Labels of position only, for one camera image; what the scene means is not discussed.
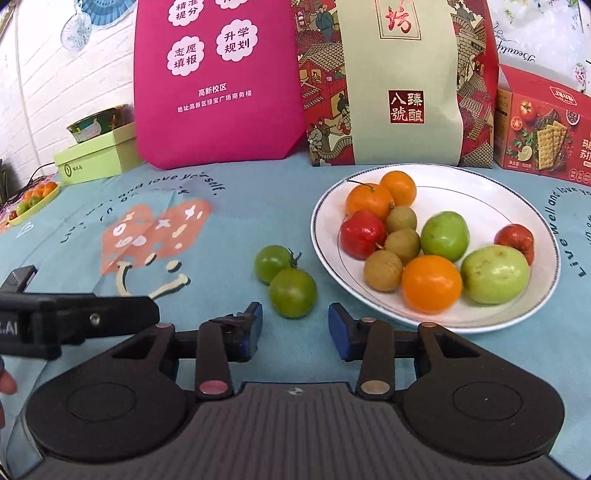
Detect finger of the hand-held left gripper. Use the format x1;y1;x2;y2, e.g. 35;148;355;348
0;265;38;296
42;295;161;345

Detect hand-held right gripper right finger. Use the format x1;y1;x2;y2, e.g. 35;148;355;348
328;302;483;400

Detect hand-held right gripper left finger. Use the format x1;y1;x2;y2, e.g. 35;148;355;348
108;301;264;401

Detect green cherry tomato with stem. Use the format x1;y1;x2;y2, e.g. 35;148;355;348
254;245;302;285

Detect brown longan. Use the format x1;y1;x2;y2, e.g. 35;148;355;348
385;206;419;234
383;228;422;267
363;250;404;293

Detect glossy red small apple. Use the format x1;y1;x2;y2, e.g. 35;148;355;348
340;209;388;260

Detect orange mandarin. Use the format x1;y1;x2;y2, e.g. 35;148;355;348
379;170;417;208
401;255;463;315
346;182;394;220

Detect small green jujube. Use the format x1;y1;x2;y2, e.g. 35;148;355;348
420;210;471;263

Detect large green jujube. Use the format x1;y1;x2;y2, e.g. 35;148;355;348
460;245;531;306

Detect wrinkled red small apple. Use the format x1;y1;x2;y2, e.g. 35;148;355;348
493;224;535;265

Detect white plate with blue rim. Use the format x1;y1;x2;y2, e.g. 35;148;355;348
310;163;562;334

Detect person's left hand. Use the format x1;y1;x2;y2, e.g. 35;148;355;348
0;369;18;429

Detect yellow tray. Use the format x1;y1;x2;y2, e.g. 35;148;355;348
0;181;61;227

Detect teal printed tablecloth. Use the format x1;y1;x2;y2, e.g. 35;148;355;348
0;154;591;468

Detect light green box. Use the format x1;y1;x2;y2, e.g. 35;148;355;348
52;122;144;186

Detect green patterned bowl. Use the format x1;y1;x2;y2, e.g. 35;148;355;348
65;104;135;144

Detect pink tote bag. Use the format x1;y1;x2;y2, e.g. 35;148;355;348
133;0;308;171

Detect red and beige paper bag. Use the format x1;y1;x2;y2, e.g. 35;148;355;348
291;0;501;169

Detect blue paper fan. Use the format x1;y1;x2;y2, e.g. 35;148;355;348
78;0;140;31

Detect red cracker box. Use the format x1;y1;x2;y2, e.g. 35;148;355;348
492;64;591;180

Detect white floral bag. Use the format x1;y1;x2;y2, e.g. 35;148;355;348
486;0;591;96

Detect black cable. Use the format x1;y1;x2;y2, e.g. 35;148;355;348
0;161;57;205

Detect round translucent wall ornament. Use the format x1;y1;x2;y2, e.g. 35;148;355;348
61;11;93;49

